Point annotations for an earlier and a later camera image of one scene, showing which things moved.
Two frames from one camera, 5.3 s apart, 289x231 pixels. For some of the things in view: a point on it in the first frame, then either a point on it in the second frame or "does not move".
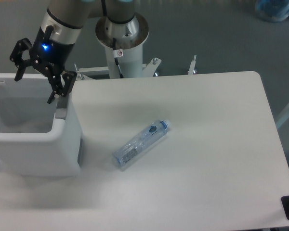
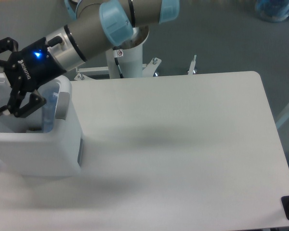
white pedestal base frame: [148, 70] does not move
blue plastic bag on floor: [277, 11] does not move
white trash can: [30, 137] does not move
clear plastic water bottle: [144, 137] to [50, 90]
